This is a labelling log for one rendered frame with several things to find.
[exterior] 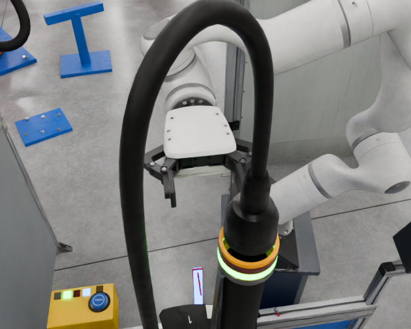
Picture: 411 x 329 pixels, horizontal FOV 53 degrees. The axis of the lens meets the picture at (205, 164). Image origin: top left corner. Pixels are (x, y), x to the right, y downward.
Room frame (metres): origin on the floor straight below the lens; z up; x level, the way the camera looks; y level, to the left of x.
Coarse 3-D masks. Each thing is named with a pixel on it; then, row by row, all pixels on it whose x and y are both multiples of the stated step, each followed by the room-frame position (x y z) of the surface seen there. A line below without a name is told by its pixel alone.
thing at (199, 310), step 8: (192, 304) 0.42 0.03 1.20; (200, 304) 0.42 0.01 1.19; (208, 304) 0.43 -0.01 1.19; (160, 312) 0.39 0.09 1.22; (168, 312) 0.40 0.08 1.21; (176, 312) 0.40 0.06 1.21; (184, 312) 0.40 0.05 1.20; (192, 312) 0.40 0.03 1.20; (200, 312) 0.40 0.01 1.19; (160, 320) 0.38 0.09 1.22; (168, 320) 0.38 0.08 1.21; (176, 320) 0.38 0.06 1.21; (184, 320) 0.38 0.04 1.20; (200, 320) 0.39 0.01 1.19; (208, 320) 0.39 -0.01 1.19; (168, 328) 0.36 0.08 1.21; (176, 328) 0.36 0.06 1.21; (184, 328) 0.37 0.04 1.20; (192, 328) 0.37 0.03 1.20; (200, 328) 0.37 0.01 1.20; (208, 328) 0.37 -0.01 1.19; (216, 328) 0.37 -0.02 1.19
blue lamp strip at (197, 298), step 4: (196, 272) 0.51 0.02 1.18; (200, 272) 0.51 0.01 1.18; (196, 276) 0.51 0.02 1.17; (200, 276) 0.51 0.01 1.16; (196, 280) 0.51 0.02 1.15; (200, 280) 0.51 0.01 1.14; (196, 284) 0.51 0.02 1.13; (196, 288) 0.51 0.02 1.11; (196, 292) 0.51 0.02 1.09; (196, 296) 0.51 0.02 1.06; (200, 296) 0.51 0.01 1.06; (196, 300) 0.51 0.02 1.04; (200, 300) 0.51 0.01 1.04
